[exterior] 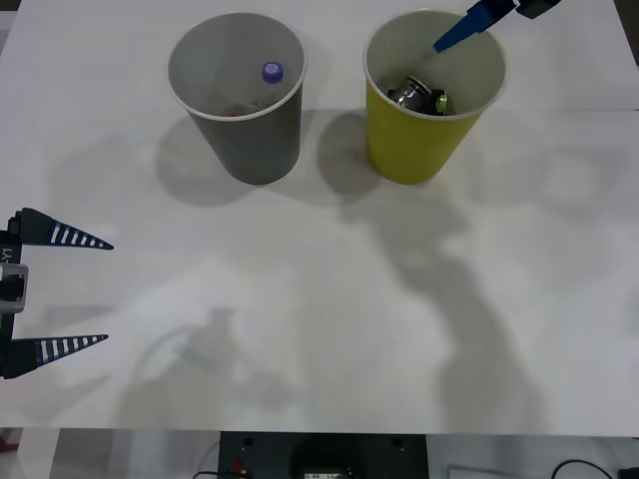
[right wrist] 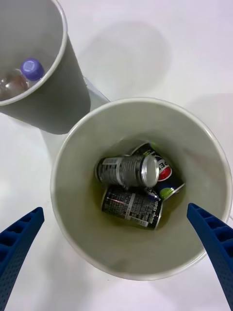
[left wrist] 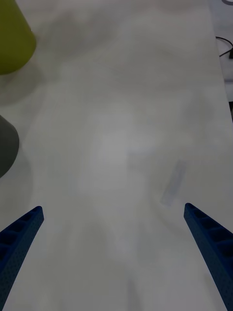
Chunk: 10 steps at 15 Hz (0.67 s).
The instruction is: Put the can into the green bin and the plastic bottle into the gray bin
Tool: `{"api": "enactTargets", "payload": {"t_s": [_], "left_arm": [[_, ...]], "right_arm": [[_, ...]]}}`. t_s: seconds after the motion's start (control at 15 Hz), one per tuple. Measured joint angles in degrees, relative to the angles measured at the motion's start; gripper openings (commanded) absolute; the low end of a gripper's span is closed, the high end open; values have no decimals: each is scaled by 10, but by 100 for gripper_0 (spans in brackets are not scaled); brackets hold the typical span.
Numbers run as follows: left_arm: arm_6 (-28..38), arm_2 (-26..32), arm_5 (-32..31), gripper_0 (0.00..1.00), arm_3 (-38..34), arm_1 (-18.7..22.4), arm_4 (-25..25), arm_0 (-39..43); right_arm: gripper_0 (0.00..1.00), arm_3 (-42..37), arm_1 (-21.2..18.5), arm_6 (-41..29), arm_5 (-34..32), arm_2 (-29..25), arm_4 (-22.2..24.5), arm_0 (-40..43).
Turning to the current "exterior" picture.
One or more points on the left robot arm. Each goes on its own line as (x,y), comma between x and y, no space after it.
(12,284)

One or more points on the black drink can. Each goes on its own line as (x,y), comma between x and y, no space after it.
(441,104)

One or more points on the black robot torso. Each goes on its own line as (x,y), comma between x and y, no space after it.
(269,456)

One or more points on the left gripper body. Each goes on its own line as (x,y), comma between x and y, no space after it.
(10,252)

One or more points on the grey plastic waste bin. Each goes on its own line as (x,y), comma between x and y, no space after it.
(259,149)

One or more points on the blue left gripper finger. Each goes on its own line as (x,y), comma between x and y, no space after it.
(37,229)
(22,356)

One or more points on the yellow-green plastic waste bin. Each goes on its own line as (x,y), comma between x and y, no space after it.
(404,149)

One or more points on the silver drink can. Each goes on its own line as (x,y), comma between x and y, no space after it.
(412,95)

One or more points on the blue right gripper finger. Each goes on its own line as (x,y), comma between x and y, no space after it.
(474,22)

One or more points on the clear bottle with purple cap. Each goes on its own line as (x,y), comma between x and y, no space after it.
(272,73)

